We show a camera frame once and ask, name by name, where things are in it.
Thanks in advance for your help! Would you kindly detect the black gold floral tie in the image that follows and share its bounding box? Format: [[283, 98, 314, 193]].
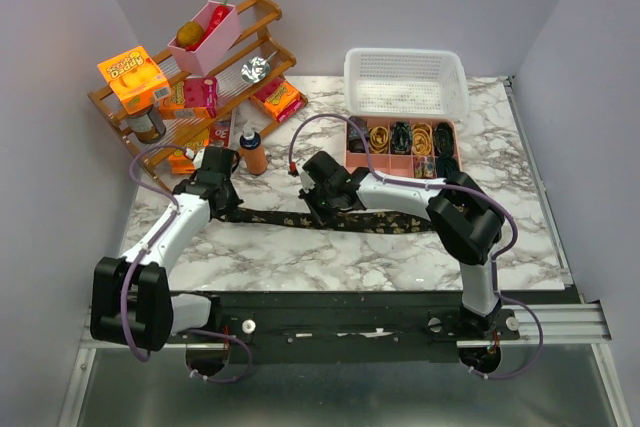
[[215, 207, 434, 235]]

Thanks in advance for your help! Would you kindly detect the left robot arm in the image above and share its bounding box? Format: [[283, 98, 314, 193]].
[[90, 146, 241, 362]]

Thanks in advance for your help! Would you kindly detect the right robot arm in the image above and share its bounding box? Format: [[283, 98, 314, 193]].
[[289, 151, 512, 339]]

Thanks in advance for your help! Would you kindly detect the brown blue rolled tie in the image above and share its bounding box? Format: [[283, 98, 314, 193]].
[[347, 116, 369, 153]]

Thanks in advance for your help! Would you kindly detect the orange box bottom shelf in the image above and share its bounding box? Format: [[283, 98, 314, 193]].
[[168, 128, 209, 175]]

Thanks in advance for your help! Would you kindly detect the orange pump bottle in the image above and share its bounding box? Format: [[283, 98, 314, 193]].
[[239, 127, 268, 176]]

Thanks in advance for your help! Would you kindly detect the red small carton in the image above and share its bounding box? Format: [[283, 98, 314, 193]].
[[209, 111, 235, 148]]

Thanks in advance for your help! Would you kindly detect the yellow rolled tie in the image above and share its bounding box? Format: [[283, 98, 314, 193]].
[[411, 123, 434, 156], [369, 125, 390, 154]]

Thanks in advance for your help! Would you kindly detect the dark blue rolled tie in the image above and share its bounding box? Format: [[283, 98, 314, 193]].
[[390, 121, 413, 155]]

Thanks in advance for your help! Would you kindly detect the pink divided organizer box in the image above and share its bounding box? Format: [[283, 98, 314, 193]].
[[345, 116, 462, 178]]

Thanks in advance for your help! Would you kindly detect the colourful patterned rolled tie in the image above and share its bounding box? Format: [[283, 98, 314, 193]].
[[413, 156, 436, 179]]

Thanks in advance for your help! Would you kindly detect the dark glass jar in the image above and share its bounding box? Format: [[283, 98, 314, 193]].
[[126, 104, 166, 144]]

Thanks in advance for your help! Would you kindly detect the wooden tiered shelf rack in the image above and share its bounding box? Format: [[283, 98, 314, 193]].
[[88, 0, 296, 188]]

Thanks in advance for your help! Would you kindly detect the orange pink box right shelf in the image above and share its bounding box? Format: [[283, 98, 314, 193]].
[[250, 77, 306, 123]]

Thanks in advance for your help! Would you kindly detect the pink orange sponge box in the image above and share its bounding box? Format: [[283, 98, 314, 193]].
[[158, 77, 218, 120]]

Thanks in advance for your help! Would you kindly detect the dark teal rolled tie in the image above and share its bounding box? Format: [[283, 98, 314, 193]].
[[435, 155, 460, 178]]

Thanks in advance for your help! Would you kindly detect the white perforated plastic basket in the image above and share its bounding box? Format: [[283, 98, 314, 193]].
[[344, 48, 470, 120]]

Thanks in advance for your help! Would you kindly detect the black gold rolled tie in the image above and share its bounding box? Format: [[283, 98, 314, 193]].
[[433, 122, 455, 156]]

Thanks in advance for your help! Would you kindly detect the silver metal scoop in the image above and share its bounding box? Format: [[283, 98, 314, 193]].
[[240, 51, 278, 84]]

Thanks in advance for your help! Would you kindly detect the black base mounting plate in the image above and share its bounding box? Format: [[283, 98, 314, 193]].
[[169, 291, 520, 364]]

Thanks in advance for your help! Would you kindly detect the orange Scrub Daddy box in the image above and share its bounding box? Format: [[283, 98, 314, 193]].
[[97, 46, 171, 115]]

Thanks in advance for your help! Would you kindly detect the pink rectangular bin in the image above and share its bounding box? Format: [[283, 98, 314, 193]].
[[168, 0, 241, 76]]

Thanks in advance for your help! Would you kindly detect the brown round fruit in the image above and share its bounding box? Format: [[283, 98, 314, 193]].
[[175, 21, 204, 49]]

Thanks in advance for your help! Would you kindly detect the red chili pepper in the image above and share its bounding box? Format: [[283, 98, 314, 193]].
[[185, 0, 231, 51]]

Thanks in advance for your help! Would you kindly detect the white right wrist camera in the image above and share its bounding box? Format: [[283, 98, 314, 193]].
[[298, 168, 315, 193]]

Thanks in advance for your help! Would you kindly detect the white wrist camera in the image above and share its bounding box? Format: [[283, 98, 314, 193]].
[[298, 168, 315, 193], [185, 147, 206, 169]]

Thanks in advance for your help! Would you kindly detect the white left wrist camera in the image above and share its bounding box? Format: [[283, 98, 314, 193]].
[[185, 147, 206, 169]]

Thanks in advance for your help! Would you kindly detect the aluminium rail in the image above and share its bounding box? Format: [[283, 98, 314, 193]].
[[457, 304, 611, 347]]

